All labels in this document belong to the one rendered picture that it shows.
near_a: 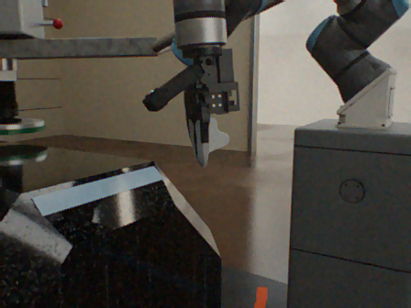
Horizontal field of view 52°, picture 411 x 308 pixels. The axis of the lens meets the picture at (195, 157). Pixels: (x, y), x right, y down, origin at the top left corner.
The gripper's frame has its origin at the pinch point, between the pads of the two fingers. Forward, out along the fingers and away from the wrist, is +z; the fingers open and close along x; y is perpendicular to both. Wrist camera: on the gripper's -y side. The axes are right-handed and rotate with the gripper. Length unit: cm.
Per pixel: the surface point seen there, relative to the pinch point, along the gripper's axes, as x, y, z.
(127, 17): 604, 113, -123
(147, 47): 49, 4, -25
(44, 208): 0.5, -27.8, 4.4
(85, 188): 7.1, -20.4, 3.6
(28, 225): -1.2, -30.4, 6.3
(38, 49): 57, -25, -27
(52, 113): 715, -15, 17
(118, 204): 7.0, -14.7, 7.7
